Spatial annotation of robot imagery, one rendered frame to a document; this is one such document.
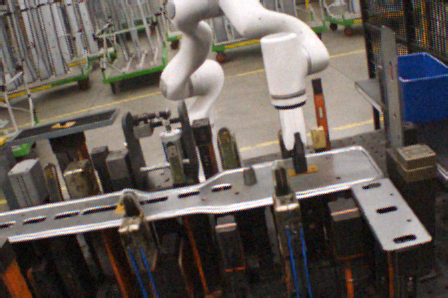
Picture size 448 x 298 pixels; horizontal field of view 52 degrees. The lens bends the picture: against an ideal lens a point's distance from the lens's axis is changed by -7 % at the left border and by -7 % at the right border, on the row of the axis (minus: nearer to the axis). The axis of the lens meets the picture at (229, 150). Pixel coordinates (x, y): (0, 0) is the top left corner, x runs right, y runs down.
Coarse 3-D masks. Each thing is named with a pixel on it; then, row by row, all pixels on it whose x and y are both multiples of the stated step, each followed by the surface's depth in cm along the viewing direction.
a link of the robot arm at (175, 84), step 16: (176, 0) 138; (192, 0) 138; (208, 0) 139; (176, 16) 139; (192, 16) 140; (208, 16) 143; (192, 32) 146; (208, 32) 153; (192, 48) 155; (208, 48) 157; (176, 64) 165; (192, 64) 161; (160, 80) 173; (176, 80) 167; (176, 96) 172
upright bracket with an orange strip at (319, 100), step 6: (318, 78) 133; (312, 84) 134; (318, 84) 134; (318, 90) 135; (318, 96) 135; (318, 102) 136; (324, 102) 136; (318, 108) 136; (324, 108) 137; (318, 114) 137; (324, 114) 137; (318, 120) 138; (324, 120) 138; (324, 126) 138; (324, 132) 139; (330, 144) 140; (336, 198) 147
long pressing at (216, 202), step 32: (288, 160) 136; (320, 160) 132; (352, 160) 128; (160, 192) 132; (224, 192) 126; (256, 192) 122; (320, 192) 116; (0, 224) 133; (32, 224) 129; (64, 224) 125; (96, 224) 123
